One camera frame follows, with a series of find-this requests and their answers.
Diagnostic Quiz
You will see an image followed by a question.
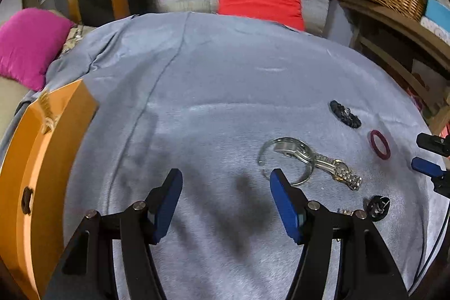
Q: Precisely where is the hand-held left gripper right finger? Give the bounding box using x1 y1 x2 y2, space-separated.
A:
269 168 410 300

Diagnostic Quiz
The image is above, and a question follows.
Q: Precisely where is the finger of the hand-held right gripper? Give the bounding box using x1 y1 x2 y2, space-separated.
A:
411 156 450 197
416 133 450 156

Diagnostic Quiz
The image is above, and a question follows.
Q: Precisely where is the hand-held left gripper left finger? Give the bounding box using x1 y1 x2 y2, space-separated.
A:
42 168 183 300

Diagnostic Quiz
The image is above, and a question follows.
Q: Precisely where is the maroon hair tie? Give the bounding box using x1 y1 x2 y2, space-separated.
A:
369 130 392 160

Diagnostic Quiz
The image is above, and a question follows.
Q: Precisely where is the silver and gold watch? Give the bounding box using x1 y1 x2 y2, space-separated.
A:
274 137 363 191

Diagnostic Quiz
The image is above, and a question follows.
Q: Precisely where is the black beaded bracelet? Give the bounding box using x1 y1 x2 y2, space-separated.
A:
330 100 362 129

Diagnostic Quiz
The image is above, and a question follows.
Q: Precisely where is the orange cardboard box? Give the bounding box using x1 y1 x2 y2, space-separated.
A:
0 78 101 300

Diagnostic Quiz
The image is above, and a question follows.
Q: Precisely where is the silver bangle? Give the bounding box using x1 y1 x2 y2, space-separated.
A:
258 137 316 186

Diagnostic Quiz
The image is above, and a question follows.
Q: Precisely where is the small black silver ornament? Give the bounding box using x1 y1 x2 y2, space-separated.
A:
363 195 391 222

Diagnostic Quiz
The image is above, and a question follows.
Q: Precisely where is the grey blanket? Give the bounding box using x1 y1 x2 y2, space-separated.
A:
0 12 440 300

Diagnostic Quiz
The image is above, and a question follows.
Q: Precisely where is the wooden shelf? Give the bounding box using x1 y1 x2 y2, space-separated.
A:
336 0 450 137

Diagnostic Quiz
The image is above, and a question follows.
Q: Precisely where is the teal box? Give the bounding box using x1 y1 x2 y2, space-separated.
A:
423 0 450 41

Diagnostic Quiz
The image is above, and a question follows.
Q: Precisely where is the patterned cushion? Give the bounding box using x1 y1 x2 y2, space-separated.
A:
56 24 97 60

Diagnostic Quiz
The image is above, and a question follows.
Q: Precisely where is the pink pillow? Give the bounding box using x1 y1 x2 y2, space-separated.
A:
0 8 76 92

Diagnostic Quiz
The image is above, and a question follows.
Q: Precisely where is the black cable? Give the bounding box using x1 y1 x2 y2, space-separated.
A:
409 219 450 292

